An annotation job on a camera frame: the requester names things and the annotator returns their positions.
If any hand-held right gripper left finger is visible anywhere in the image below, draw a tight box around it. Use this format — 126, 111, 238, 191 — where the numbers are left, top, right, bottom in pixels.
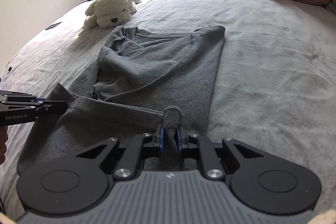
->
75, 124, 166, 180

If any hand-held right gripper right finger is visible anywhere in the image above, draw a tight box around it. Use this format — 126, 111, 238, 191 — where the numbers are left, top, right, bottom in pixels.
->
175, 126, 264, 180

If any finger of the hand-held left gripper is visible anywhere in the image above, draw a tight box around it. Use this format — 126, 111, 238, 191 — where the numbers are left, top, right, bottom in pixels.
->
29, 95, 68, 117

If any grey t-shirt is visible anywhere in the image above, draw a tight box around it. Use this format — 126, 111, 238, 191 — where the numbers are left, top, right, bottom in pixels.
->
16, 25, 226, 177

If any person's left hand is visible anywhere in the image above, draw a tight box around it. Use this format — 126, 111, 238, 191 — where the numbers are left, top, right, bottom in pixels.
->
0, 126, 8, 165

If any black phone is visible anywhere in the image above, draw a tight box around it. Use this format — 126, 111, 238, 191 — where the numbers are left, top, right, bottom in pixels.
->
45, 21, 62, 30

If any white plush dog toy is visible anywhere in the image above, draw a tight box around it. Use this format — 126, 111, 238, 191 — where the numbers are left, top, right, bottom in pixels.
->
83, 0, 142, 30

